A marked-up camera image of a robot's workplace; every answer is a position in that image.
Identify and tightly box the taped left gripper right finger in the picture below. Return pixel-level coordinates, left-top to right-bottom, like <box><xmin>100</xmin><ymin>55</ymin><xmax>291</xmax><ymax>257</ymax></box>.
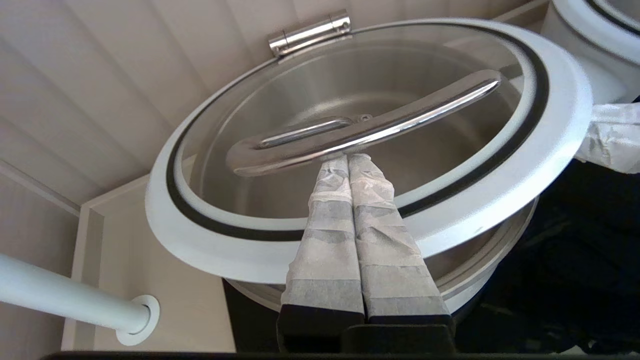
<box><xmin>347</xmin><ymin>152</ymin><xmax>456</xmax><ymax>331</ymax></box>

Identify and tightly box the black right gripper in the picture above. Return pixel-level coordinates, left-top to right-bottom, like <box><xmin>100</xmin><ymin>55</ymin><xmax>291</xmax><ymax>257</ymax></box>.
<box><xmin>500</xmin><ymin>102</ymin><xmax>640</xmax><ymax>346</ymax></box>

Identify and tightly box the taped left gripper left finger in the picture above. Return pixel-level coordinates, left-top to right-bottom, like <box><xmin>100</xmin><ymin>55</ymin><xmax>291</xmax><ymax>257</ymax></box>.
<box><xmin>277</xmin><ymin>154</ymin><xmax>366</xmax><ymax>351</ymax></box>

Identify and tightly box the glass lid white rim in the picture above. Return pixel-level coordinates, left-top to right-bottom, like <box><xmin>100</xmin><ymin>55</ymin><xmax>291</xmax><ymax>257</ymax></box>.
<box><xmin>145</xmin><ymin>19</ymin><xmax>594</xmax><ymax>285</ymax></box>

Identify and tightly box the white round pot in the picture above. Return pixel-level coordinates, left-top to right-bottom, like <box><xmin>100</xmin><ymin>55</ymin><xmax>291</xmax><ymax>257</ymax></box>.
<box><xmin>222</xmin><ymin>197</ymin><xmax>541</xmax><ymax>313</ymax></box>
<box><xmin>542</xmin><ymin>0</ymin><xmax>633</xmax><ymax>103</ymax></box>

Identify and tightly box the middle white pot with lid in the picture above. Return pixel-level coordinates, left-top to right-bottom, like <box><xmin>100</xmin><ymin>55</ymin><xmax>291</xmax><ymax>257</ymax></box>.
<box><xmin>552</xmin><ymin>0</ymin><xmax>640</xmax><ymax>63</ymax></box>

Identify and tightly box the white metal pole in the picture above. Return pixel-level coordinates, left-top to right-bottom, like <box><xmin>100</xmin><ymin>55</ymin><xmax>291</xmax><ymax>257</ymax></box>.
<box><xmin>0</xmin><ymin>252</ymin><xmax>161</xmax><ymax>347</ymax></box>

